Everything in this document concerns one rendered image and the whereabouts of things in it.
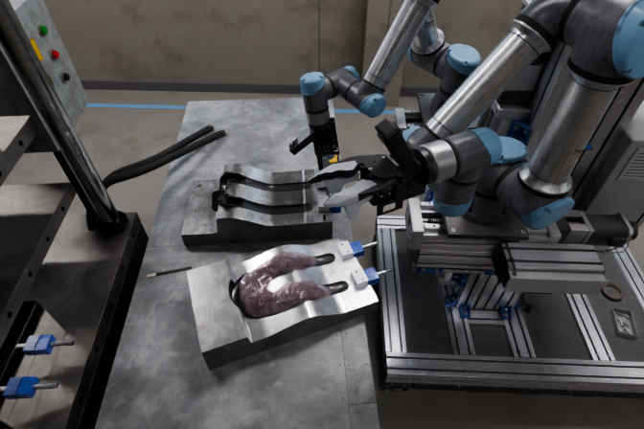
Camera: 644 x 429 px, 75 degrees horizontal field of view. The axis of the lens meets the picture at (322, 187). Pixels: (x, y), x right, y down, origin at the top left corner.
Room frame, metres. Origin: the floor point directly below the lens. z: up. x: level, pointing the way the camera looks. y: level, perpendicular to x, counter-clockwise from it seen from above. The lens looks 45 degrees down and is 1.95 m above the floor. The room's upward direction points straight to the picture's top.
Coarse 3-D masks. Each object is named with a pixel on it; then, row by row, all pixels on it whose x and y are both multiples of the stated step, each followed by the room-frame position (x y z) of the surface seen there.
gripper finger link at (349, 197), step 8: (360, 184) 0.49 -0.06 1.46; (368, 184) 0.49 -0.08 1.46; (376, 184) 0.49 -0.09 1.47; (344, 192) 0.47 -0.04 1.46; (352, 192) 0.47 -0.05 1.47; (328, 200) 0.46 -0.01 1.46; (336, 200) 0.46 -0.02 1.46; (344, 200) 0.46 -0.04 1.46; (352, 200) 0.46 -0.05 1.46; (360, 200) 0.48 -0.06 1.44; (368, 200) 0.49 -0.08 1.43; (344, 208) 0.46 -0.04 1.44; (352, 208) 0.47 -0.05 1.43; (360, 208) 0.48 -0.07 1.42; (352, 216) 0.47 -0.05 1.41
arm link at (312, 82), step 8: (312, 72) 1.16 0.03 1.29; (304, 80) 1.11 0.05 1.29; (312, 80) 1.10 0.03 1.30; (320, 80) 1.10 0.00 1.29; (328, 80) 1.13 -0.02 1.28; (304, 88) 1.10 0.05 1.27; (312, 88) 1.09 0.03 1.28; (320, 88) 1.10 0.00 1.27; (328, 88) 1.12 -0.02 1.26; (304, 96) 1.10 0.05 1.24; (312, 96) 1.09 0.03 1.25; (320, 96) 1.09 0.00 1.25; (328, 96) 1.11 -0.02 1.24; (304, 104) 1.11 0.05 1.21; (312, 104) 1.08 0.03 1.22; (320, 104) 1.09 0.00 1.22; (328, 104) 1.11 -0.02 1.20; (312, 112) 1.08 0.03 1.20; (320, 112) 1.08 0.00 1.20
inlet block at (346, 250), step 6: (342, 246) 0.81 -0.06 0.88; (348, 246) 0.81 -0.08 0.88; (354, 246) 0.82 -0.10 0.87; (360, 246) 0.82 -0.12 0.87; (366, 246) 0.83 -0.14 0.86; (342, 252) 0.79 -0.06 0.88; (348, 252) 0.79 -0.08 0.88; (354, 252) 0.80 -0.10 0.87; (360, 252) 0.80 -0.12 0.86; (342, 258) 0.78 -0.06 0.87; (348, 258) 0.78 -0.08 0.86
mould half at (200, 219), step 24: (240, 168) 1.12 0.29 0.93; (192, 192) 1.07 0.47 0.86; (240, 192) 1.00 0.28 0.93; (264, 192) 1.04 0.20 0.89; (288, 192) 1.04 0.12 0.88; (312, 192) 1.04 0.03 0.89; (192, 216) 0.95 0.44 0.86; (216, 216) 0.95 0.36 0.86; (240, 216) 0.89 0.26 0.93; (264, 216) 0.93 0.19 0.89; (288, 216) 0.93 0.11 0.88; (312, 216) 0.92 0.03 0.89; (192, 240) 0.87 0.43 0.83; (216, 240) 0.88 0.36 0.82; (240, 240) 0.88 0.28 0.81; (264, 240) 0.89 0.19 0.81
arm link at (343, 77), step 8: (336, 72) 1.18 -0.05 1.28; (344, 72) 1.18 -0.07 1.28; (352, 72) 1.18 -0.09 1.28; (336, 80) 1.14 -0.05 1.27; (344, 80) 1.13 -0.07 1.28; (352, 80) 1.13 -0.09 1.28; (336, 88) 1.13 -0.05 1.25; (344, 88) 1.11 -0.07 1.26; (336, 96) 1.14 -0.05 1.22; (344, 96) 1.10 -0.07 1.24
